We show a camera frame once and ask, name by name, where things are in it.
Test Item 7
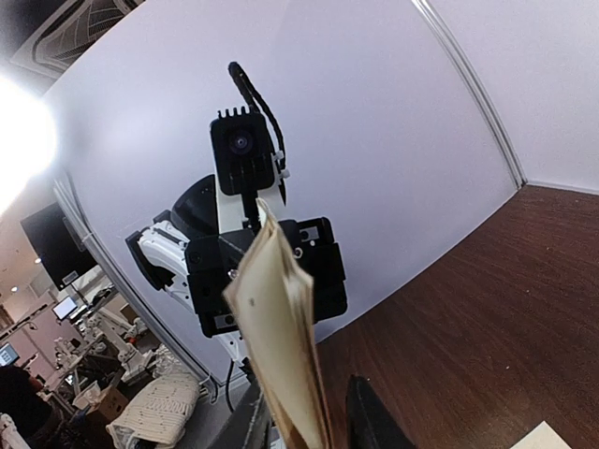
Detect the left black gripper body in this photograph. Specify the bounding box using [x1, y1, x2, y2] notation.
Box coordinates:
[185, 217, 347, 338]

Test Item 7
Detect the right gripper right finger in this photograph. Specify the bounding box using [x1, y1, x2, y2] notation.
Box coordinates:
[345, 375, 415, 449]

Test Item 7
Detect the white paper sheet on table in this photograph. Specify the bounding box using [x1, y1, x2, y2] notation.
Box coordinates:
[510, 420, 598, 449]

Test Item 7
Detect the right aluminium frame post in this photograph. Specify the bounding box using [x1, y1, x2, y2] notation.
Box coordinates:
[412, 0, 528, 190]

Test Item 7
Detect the black wall monitor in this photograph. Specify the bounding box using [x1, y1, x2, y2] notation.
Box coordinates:
[21, 202, 97, 291]

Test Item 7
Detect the white letter paper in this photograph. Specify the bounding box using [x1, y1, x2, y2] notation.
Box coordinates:
[223, 198, 333, 448]

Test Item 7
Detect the cardboard box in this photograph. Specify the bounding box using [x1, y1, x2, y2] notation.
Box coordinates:
[73, 382, 129, 425]

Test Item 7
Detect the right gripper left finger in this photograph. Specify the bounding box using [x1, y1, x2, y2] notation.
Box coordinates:
[228, 387, 272, 449]

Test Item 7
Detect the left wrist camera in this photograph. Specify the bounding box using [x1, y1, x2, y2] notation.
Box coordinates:
[210, 107, 289, 233]

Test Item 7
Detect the left black braided cable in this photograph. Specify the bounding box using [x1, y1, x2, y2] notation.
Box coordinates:
[227, 61, 287, 160]

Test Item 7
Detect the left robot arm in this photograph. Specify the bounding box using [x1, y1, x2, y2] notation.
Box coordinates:
[126, 175, 347, 371]

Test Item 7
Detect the knitted cream cloth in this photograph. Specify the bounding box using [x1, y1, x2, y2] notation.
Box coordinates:
[106, 373, 203, 448]

